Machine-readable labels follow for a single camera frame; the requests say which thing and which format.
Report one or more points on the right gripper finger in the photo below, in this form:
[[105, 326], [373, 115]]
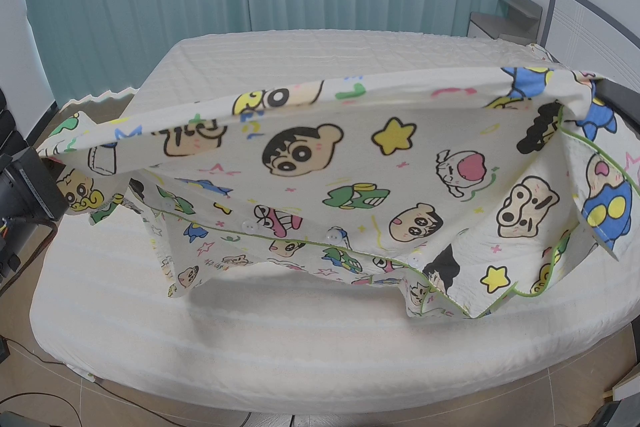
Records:
[[625, 102]]

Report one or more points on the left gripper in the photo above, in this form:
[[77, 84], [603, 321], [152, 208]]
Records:
[[30, 185]]

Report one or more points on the white printed pyjama top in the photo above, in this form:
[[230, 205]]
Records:
[[350, 155]]

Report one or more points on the black padded chair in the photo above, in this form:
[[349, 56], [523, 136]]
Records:
[[6, 124]]

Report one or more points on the grey bedside table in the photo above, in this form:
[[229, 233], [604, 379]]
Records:
[[492, 24]]

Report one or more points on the bed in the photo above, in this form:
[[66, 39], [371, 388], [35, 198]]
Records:
[[300, 355]]

